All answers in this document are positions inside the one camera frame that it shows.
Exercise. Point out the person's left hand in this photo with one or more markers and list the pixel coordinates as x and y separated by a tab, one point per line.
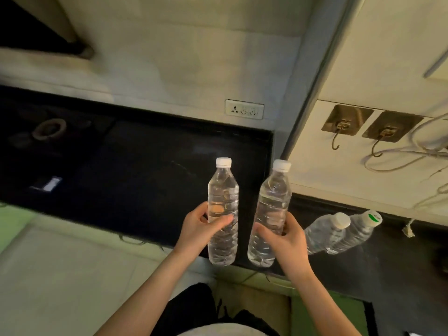
192	234

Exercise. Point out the person's right hand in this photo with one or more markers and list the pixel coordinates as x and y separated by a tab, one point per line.
292	251

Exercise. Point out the clear plastic water bottle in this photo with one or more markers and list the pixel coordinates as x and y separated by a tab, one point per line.
323	230
224	192
274	195

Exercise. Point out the green-marked cap water bottle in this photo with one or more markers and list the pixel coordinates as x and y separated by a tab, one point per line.
360	225

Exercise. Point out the person's left forearm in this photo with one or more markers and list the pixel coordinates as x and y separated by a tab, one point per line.
147	297

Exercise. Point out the person's right forearm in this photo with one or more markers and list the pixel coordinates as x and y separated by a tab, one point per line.
322	307

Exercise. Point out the person's black trousers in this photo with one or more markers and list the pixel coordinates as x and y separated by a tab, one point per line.
189	307

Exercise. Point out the green sink cabinet doors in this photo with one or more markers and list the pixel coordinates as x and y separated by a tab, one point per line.
325	318

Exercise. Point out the person's white shirt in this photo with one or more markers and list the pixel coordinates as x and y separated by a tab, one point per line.
213	332

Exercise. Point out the black gas stove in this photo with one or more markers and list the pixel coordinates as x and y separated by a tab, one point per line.
87	136

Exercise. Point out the small blue packet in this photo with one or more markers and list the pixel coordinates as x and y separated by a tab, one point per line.
47	183

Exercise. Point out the green base cupboard row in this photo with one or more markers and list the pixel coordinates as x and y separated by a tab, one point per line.
10	223

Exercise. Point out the round stove burner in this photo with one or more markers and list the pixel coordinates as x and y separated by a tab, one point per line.
38	132

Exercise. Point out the black range hood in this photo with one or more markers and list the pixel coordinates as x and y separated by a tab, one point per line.
21	27

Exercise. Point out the white wall socket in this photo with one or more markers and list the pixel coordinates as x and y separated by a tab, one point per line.
244	109

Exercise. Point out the adhesive metal wall hook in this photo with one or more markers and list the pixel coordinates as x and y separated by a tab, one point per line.
395	124
350	117

